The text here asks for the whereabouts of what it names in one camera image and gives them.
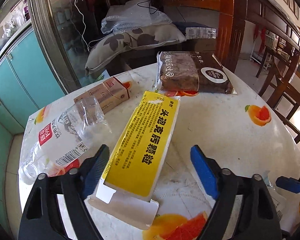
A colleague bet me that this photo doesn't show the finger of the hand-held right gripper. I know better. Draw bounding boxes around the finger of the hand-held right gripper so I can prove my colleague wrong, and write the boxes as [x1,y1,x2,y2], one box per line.
[276,170,300,194]

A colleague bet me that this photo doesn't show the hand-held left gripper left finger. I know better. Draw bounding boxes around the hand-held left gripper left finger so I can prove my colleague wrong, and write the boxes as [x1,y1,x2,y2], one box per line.
[18,144,110,240]

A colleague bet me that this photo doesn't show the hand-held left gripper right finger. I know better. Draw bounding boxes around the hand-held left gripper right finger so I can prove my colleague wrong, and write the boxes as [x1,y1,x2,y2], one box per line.
[190,144,283,240]

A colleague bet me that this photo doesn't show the yellow and white medicine box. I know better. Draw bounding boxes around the yellow and white medicine box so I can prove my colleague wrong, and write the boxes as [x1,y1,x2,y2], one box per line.
[87,90,182,230]

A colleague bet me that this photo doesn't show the crushed clear plastic bottle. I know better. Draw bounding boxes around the crushed clear plastic bottle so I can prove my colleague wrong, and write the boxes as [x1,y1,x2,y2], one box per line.
[19,96,112,182]

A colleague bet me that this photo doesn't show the brown carton box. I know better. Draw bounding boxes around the brown carton box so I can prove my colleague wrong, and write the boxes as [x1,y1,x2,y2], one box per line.
[74,76,130,114]

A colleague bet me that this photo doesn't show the dark wooden chair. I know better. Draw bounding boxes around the dark wooden chair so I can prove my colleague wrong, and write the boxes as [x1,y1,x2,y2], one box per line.
[256,34,300,144]

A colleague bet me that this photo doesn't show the brown bread package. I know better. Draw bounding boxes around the brown bread package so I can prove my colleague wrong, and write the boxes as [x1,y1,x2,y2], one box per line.
[155,51,238,95]

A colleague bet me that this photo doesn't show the teal kitchen cabinets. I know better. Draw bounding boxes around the teal kitchen cabinets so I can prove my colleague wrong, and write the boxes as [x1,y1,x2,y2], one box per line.
[0,20,65,230]

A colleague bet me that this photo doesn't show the beige leaf print pillow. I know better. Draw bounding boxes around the beige leaf print pillow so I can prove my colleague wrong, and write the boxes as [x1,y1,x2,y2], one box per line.
[85,24,187,75]

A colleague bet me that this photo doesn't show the grey wrapped pack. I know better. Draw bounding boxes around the grey wrapped pack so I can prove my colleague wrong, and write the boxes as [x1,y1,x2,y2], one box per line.
[185,26,218,40]

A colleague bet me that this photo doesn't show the brown wooden cabinet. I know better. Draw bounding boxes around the brown wooden cabinet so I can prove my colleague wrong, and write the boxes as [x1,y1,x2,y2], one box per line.
[162,0,300,73]

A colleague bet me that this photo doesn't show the clear plastic bag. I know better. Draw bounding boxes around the clear plastic bag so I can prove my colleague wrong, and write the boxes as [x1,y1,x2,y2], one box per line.
[101,0,173,34]

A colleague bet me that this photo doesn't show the white cable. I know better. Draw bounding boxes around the white cable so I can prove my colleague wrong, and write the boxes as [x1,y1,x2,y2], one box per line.
[74,0,90,48]

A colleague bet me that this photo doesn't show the metal sliding door frame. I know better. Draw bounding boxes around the metal sliding door frame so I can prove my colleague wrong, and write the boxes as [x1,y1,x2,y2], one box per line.
[26,0,83,93]

